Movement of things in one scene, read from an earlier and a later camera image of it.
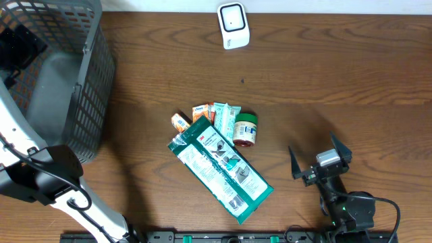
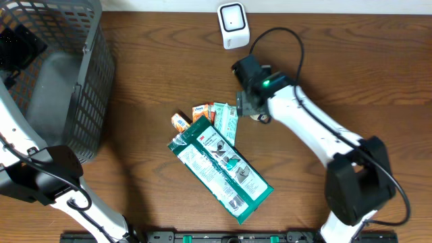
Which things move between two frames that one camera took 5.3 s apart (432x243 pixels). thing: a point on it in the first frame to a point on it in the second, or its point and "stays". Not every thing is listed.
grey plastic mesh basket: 66,96 stays
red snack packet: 212,113 stays
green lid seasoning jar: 245,129 to 262,117
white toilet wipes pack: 224,119 stays
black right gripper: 311,175 to 244,103
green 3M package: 222,169 stays
